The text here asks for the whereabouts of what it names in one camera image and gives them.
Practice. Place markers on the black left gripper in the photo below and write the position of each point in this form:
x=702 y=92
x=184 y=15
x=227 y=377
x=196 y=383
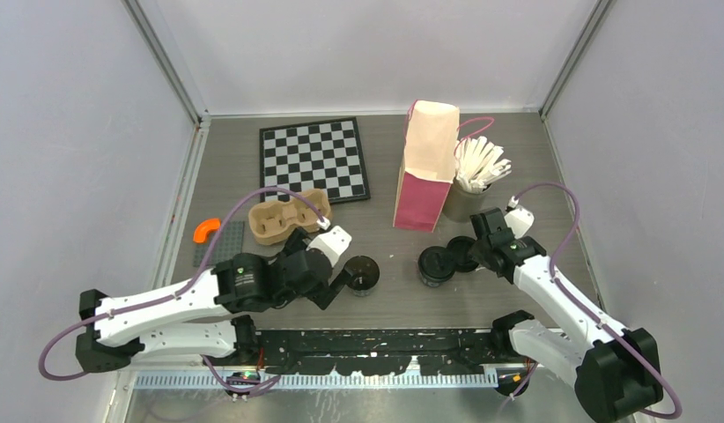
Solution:
x=323 y=293

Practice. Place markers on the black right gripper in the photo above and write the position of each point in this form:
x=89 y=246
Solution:
x=476 y=251

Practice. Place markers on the stack of black lids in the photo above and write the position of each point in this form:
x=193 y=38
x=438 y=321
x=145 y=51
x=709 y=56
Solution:
x=459 y=247

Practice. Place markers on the black coffee cup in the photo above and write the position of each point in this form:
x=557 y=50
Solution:
x=436 y=267
x=361 y=275

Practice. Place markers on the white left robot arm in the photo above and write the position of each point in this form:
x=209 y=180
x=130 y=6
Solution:
x=190 y=317

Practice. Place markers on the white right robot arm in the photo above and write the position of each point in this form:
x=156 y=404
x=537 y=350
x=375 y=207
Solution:
x=610 y=367

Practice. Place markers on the cup of white paper straws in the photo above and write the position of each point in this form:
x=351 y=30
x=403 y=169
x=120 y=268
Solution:
x=479 y=164

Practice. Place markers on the brown cardboard cup carrier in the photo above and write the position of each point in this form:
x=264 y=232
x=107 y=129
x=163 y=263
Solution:
x=273 y=221

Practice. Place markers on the pink paper bag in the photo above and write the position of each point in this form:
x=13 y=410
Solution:
x=427 y=186

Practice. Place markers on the grey building baseplate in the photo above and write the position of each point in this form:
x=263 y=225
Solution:
x=229 y=244

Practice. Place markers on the black white chessboard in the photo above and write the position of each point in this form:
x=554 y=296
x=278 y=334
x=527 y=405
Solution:
x=324 y=155

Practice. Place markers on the orange curved block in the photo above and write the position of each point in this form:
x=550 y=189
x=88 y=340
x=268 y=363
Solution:
x=205 y=229

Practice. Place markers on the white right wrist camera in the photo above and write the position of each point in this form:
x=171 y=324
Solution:
x=518 y=218

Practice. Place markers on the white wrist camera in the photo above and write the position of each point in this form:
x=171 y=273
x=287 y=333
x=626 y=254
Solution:
x=518 y=218
x=332 y=243

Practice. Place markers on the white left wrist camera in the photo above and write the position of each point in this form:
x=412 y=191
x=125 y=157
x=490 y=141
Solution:
x=332 y=243

